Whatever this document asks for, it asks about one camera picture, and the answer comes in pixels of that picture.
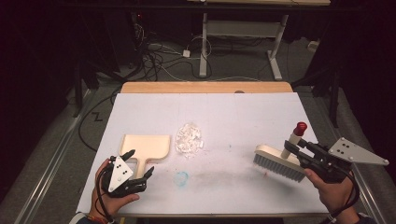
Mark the white desk frame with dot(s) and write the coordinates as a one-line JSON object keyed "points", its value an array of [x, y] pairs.
{"points": [[243, 29]]}

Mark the cream plastic dustpan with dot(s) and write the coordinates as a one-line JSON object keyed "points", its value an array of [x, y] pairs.
{"points": [[149, 147]]}

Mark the white power adapter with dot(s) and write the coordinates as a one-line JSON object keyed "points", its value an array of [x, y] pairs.
{"points": [[186, 53]]}

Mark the pile of white paper scraps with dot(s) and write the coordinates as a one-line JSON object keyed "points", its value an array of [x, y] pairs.
{"points": [[188, 140]]}

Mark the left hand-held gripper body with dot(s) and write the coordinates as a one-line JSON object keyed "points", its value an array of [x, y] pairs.
{"points": [[120, 174]]}

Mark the person's left hand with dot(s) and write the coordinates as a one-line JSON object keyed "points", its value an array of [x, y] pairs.
{"points": [[107, 202]]}

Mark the white brush with red cap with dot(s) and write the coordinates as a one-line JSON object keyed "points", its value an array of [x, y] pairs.
{"points": [[274, 157]]}

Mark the black metal stand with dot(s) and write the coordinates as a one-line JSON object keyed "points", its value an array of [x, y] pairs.
{"points": [[333, 93], [77, 93]]}

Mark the white table sheet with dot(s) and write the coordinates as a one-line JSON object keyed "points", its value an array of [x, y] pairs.
{"points": [[233, 121]]}

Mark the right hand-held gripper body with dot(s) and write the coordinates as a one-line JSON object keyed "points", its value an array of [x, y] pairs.
{"points": [[325, 163]]}

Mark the person's right hand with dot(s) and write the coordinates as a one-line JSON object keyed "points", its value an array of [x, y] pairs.
{"points": [[334, 194]]}

